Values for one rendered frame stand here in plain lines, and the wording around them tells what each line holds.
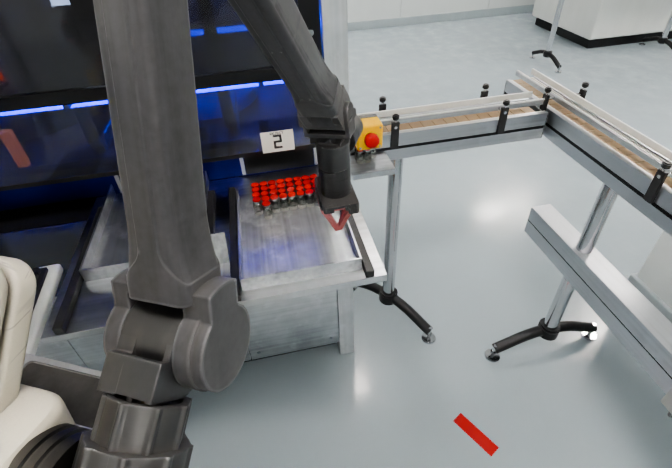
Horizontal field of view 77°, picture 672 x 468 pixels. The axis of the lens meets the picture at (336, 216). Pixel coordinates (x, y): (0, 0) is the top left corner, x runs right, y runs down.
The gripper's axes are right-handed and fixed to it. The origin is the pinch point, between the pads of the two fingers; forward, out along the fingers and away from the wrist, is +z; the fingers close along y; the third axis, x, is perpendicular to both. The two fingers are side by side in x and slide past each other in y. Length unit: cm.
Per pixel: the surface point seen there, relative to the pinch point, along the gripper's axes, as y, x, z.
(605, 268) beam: 12, -87, 48
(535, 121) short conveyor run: 48, -75, 13
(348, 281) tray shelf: -3.0, -0.9, 13.3
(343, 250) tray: 6.4, -1.9, 13.3
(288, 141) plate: 37.0, 5.4, 0.3
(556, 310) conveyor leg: 19, -84, 78
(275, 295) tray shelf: -3.1, 14.7, 13.1
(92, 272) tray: 11, 53, 10
